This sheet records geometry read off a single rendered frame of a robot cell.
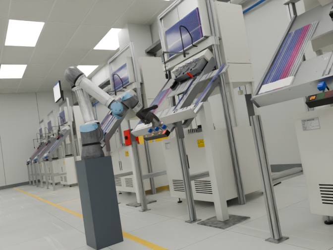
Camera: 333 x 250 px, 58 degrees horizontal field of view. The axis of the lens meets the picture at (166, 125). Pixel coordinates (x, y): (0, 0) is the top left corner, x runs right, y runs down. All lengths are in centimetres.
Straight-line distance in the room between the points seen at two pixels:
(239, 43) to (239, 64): 20
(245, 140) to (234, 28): 100
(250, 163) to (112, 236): 130
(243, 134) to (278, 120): 140
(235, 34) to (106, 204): 180
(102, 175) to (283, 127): 256
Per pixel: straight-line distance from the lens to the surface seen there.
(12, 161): 1063
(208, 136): 200
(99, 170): 194
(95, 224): 195
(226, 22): 279
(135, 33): 609
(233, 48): 275
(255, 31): 420
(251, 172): 263
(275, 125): 398
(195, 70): 247
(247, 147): 262
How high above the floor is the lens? 56
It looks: 4 degrees up
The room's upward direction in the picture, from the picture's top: 9 degrees counter-clockwise
